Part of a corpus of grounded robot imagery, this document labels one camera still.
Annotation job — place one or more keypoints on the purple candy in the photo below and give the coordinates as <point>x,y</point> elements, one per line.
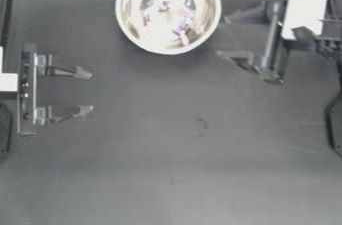
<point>181,26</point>

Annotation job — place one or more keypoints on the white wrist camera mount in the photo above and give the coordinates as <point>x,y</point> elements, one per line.
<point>8,82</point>
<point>304,9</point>

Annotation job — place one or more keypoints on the steel bowl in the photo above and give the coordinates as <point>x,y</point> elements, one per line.
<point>147,35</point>

